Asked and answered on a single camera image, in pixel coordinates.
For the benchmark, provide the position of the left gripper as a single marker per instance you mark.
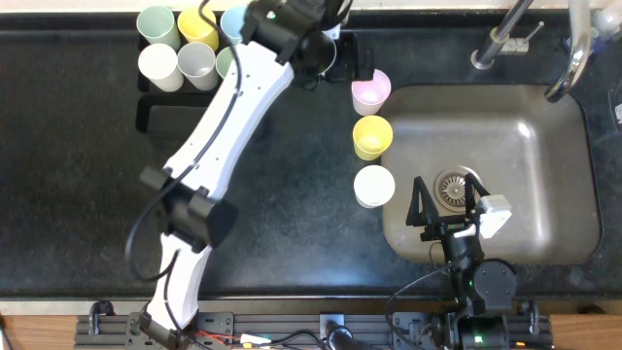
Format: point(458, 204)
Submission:
point(349, 58)

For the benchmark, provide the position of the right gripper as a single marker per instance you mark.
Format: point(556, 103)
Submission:
point(447, 227)

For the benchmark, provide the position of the pink cup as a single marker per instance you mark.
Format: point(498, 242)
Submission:
point(371, 92)

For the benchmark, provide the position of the white cup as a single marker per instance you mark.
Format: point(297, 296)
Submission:
point(158, 63)
point(374, 185)

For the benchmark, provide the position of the yellow cup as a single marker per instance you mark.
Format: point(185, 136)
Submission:
point(371, 136)
point(194, 26)

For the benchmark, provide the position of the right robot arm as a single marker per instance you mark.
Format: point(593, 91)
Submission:
point(493, 284)

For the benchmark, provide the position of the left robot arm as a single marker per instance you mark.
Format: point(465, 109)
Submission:
point(233, 116)

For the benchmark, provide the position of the steel sink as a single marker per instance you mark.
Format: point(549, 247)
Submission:
point(544, 160)

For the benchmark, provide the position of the blue cup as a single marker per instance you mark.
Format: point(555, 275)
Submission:
point(231, 22)

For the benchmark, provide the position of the green cup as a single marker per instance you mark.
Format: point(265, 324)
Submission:
point(223, 60)
point(156, 24)

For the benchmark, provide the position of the grey cup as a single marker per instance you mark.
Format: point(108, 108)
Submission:
point(196, 60)

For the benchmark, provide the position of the steel tap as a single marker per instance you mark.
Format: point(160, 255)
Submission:
point(578, 53)

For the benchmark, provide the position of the black tray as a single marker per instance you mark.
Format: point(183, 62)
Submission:
point(165, 116)

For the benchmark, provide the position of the blue soap bottle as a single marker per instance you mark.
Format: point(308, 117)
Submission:
point(607, 22)

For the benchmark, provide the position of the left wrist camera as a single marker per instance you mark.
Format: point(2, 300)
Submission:
point(333, 34)

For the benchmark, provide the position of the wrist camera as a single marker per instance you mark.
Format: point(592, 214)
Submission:
point(493, 214)
point(333, 34)

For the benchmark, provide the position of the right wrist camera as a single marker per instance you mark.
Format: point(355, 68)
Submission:
point(493, 214)

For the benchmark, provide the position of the mounting rail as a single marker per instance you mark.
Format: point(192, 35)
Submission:
point(291, 325)

